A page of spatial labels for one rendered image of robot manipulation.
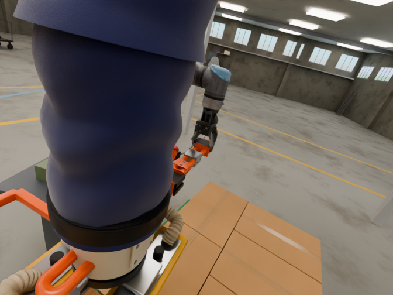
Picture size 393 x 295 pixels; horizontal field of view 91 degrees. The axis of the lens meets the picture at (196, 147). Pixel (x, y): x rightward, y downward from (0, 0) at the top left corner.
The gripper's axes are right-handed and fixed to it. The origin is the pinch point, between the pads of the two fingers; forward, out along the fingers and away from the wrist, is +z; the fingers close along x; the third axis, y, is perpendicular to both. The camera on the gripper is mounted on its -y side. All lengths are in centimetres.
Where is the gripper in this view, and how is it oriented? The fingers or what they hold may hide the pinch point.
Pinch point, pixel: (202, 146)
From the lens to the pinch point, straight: 96.5
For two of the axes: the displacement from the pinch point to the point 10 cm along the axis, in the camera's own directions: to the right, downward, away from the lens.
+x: 8.9, 3.6, -2.7
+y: -3.9, 3.2, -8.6
